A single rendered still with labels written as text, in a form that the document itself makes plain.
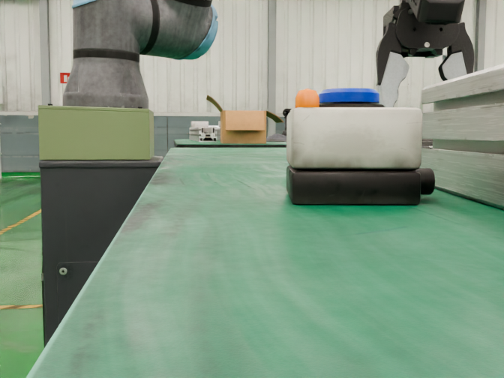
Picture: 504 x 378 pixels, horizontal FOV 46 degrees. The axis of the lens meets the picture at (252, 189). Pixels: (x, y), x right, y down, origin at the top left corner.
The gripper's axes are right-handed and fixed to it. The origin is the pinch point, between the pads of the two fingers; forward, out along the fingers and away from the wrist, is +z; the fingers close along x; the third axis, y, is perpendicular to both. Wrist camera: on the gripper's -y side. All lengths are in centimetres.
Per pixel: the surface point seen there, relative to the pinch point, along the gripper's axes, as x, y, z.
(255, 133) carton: 22, 202, 1
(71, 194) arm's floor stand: 51, 27, 11
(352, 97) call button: 13.1, -32.2, -1.1
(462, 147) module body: 4.0, -26.0, 2.1
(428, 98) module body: 5.1, -20.5, -1.8
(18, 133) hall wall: 472, 1028, 2
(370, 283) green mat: 16, -53, 6
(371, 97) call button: 11.8, -31.8, -1.2
